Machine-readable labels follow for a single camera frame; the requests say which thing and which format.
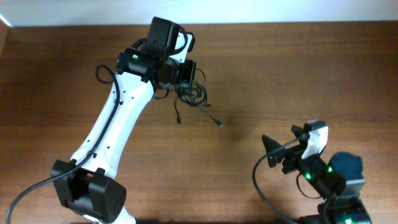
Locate black USB cable long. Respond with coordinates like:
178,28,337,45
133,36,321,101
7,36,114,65
189,68,223,128

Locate black USB cable short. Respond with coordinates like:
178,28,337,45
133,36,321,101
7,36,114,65
152,85,199,126

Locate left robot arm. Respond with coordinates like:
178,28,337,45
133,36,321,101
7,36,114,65
50,44,196,223

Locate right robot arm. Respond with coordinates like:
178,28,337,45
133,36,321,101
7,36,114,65
262,120,372,224

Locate left camera cable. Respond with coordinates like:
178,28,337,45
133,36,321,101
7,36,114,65
5,63,122,224

